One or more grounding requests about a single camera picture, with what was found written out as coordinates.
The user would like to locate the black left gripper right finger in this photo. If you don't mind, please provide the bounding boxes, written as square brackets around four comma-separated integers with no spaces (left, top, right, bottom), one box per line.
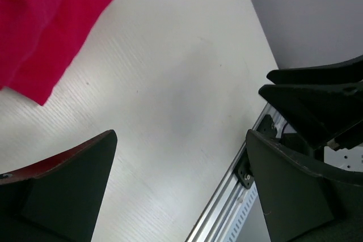
[246,130,362,241]

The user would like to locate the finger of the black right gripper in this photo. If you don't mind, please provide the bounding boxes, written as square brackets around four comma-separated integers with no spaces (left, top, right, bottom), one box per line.
[267,56,362,84]
[259,82,362,150]

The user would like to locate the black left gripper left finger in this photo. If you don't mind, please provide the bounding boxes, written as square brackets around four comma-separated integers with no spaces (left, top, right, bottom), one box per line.
[1,130,117,241]

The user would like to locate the crimson pink t-shirt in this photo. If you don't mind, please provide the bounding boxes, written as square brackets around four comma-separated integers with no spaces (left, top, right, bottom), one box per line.
[1,0,113,105]

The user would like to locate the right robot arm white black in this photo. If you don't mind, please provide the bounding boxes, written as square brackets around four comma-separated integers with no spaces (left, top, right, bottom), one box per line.
[259,56,362,172]

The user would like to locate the white slotted cable duct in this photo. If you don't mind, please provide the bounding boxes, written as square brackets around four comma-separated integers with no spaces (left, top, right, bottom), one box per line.
[222,184,258,242]

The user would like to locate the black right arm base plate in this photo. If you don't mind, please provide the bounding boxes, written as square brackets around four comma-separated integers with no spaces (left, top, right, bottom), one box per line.
[233,114,277,189]

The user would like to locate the aluminium mounting rail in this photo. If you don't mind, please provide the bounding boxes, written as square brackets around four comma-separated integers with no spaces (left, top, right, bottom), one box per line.
[184,101,287,242]

